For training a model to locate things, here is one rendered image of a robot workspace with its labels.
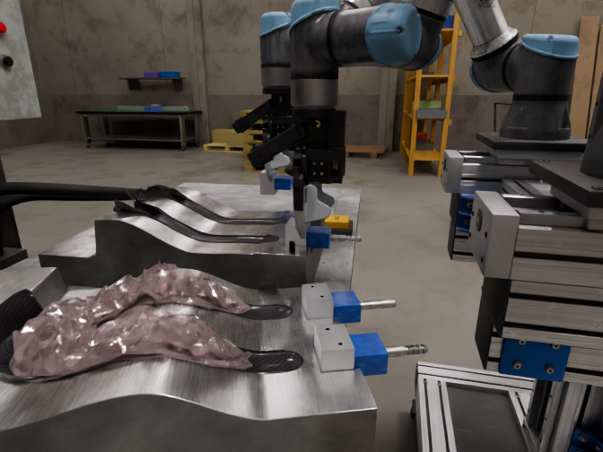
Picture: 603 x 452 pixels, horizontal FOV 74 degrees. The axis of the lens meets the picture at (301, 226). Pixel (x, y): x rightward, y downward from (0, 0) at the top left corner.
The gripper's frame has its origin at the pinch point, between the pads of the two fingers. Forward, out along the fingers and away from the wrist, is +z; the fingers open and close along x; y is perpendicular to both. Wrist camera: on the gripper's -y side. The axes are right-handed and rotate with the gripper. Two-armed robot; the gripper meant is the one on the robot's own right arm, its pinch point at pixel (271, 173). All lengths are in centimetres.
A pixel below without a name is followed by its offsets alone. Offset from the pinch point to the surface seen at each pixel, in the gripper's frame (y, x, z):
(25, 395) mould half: -7, -70, 8
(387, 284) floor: 39, 137, 95
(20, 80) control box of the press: -73, 8, -22
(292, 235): 11.4, -31.6, 4.3
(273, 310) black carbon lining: 11.5, -47.2, 10.0
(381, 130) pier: 46, 742, 53
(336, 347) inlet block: 21, -59, 7
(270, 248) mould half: 8.0, -34.0, 6.1
